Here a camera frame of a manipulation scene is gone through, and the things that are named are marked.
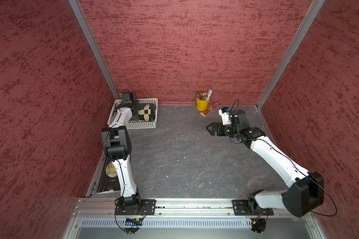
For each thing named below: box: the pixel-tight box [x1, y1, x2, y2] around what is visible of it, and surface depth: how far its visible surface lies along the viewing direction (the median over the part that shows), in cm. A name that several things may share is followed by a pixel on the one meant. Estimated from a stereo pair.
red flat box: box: [199, 102, 221, 118], surface depth 120 cm
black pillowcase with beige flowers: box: [136, 103, 157, 121], surface depth 106 cm
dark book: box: [96, 157, 121, 194], surface depth 81 cm
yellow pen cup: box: [195, 97, 210, 112], surface depth 119 cm
